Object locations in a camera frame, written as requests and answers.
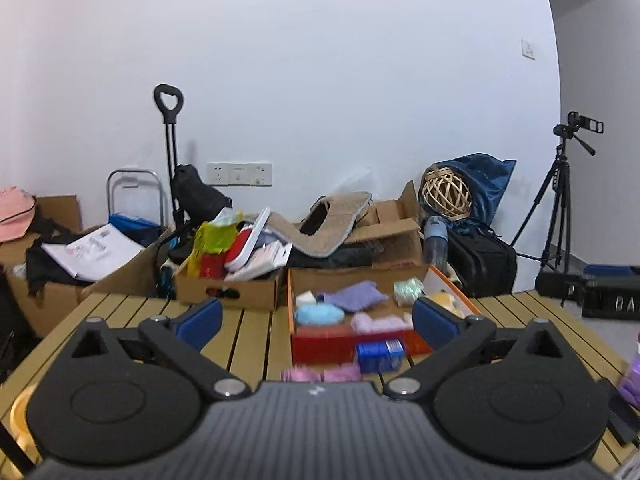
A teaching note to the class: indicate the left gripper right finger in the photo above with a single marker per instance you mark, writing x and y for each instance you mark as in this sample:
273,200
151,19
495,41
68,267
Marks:
457,344

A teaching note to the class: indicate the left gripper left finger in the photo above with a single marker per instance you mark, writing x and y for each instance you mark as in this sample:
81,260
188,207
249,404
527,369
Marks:
176,343

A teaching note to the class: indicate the blue tissue pack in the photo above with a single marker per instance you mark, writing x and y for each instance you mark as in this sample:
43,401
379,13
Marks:
379,357

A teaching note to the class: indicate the red orange cardboard box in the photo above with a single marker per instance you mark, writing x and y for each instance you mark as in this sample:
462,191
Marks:
336,344

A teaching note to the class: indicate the lavender towel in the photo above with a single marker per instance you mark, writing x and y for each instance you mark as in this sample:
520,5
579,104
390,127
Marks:
362,323

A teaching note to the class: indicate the yellow plush toy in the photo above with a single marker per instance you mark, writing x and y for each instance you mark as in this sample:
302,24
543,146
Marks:
448,302

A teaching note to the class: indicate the black bag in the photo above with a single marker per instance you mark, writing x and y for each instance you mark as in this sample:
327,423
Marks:
485,265

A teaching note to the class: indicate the blue lid water bottle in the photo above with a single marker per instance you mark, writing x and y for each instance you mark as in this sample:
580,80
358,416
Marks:
435,246

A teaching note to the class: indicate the purple tissue pack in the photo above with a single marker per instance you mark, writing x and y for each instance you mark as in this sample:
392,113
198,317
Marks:
629,387

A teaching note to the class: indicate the brown box with cutouts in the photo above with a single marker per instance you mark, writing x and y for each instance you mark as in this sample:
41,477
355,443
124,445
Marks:
196,282

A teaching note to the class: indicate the purple knitted cloth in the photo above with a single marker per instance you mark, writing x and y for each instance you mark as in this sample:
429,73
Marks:
354,298

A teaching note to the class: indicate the yellow green snack bag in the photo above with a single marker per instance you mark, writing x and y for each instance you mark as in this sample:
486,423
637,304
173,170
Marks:
214,237

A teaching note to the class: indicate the white red board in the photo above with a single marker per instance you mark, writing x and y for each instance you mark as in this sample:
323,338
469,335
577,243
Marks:
245,243

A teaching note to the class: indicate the white paper booklet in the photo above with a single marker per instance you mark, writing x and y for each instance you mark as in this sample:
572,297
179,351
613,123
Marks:
95,255

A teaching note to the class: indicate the left cardboard box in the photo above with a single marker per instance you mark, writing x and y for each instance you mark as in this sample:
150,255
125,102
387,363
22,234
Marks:
45,292

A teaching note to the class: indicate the large open cardboard box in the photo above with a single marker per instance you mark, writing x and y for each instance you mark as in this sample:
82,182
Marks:
387,236

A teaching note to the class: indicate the light blue plush toy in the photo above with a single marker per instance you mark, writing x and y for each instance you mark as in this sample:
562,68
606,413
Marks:
315,315

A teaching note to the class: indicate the white triangular sponge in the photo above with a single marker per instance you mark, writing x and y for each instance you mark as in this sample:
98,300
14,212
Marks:
305,299

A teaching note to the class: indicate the black cloth bundle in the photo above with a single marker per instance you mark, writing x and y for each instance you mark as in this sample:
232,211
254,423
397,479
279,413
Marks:
200,201

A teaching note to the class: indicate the woven rattan ball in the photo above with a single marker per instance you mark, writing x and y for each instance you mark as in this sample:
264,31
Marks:
445,191

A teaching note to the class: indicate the blue velvet cushion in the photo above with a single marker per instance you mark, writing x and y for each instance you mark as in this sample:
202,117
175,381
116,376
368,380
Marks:
487,178

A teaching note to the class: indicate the beige fuzzy mat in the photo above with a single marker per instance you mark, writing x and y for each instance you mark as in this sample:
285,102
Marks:
326,226

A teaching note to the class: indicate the yellow ceramic mug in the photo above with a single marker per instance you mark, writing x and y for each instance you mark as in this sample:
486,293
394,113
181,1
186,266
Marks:
18,423

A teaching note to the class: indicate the black camera tripod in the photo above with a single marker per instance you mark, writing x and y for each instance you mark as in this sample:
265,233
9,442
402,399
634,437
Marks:
555,254

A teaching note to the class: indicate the white wall socket strip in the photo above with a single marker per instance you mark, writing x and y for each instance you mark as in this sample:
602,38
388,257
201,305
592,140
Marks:
240,174

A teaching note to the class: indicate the black video camera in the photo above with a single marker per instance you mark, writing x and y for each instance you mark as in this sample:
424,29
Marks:
576,122

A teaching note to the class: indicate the metal folding cart frame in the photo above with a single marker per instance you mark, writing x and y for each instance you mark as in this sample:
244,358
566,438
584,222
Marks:
137,193

